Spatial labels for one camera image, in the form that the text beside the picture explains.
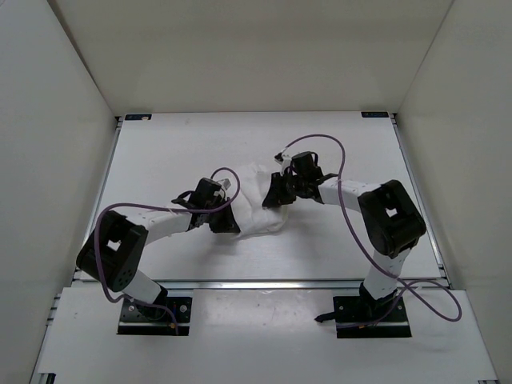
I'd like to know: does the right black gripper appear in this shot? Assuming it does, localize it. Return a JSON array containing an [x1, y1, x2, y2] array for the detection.
[[263, 172, 307, 206]]

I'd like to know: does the white skirt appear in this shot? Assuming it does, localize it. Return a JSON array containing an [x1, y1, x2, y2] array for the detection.
[[231, 163, 288, 238]]

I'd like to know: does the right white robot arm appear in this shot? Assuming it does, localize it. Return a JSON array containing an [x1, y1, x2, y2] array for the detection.
[[262, 151, 426, 321]]

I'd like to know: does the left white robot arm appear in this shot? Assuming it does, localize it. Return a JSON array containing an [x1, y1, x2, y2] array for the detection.
[[76, 178, 240, 318]]

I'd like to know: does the left blue corner label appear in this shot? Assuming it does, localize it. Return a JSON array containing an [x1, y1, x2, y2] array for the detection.
[[124, 114, 152, 121]]

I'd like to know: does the blue corner label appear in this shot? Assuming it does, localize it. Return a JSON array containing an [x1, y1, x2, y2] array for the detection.
[[361, 111, 389, 118], [124, 114, 152, 121]]

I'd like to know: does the right blue corner label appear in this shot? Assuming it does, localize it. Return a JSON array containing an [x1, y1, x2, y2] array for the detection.
[[361, 111, 389, 118]]

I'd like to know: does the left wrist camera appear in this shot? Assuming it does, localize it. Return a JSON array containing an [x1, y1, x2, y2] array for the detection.
[[218, 178, 231, 191]]

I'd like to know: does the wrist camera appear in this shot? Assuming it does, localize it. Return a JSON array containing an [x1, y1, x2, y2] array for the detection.
[[274, 150, 291, 175], [218, 178, 231, 191]]

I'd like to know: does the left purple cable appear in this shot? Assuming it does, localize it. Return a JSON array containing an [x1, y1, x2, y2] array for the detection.
[[95, 166, 241, 305]]

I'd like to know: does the purple cable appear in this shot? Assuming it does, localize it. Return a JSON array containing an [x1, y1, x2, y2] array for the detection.
[[95, 166, 241, 305], [282, 134, 463, 323]]

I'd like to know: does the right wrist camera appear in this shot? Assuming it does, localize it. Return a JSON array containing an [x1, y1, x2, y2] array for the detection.
[[274, 150, 291, 175]]

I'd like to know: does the aluminium table rail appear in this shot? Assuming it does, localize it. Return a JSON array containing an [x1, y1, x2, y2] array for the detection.
[[160, 279, 362, 290]]

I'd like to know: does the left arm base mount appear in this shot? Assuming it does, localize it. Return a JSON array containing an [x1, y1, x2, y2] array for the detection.
[[117, 294, 193, 336]]

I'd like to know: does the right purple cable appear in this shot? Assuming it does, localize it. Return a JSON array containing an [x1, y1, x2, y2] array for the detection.
[[282, 134, 463, 323]]

